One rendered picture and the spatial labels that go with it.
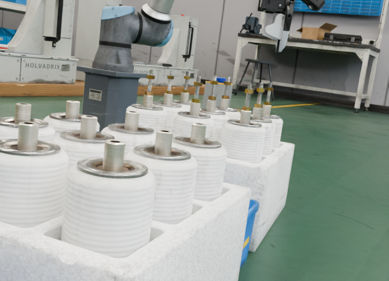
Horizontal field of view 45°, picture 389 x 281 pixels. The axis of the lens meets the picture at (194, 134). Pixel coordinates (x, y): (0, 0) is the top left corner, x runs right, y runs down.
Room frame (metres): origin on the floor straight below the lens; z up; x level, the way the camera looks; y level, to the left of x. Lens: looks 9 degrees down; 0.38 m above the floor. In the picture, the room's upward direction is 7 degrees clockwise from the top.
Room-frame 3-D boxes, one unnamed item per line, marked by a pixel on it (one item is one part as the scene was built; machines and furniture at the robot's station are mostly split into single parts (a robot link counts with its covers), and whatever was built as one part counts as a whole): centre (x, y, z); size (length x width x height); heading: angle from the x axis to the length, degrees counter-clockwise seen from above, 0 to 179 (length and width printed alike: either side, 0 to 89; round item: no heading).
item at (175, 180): (0.60, 0.04, 0.16); 0.10 x 0.10 x 0.18
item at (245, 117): (1.01, -0.11, 0.26); 0.02 x 0.02 x 0.03
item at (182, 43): (4.59, 0.65, 0.45); 1.51 x 0.57 x 0.74; 151
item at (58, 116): (0.80, 0.21, 0.25); 0.08 x 0.08 x 0.01
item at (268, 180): (1.16, -0.03, 0.09); 0.39 x 0.39 x 0.18; 71
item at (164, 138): (0.60, 0.04, 0.26); 0.02 x 0.02 x 0.03
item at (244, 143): (1.01, -0.11, 0.16); 0.10 x 0.10 x 0.18
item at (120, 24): (1.72, 0.32, 0.47); 0.13 x 0.12 x 0.14; 125
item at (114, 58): (1.72, 0.33, 0.35); 0.15 x 0.15 x 0.10
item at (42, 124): (0.69, 0.26, 0.25); 0.08 x 0.08 x 0.01
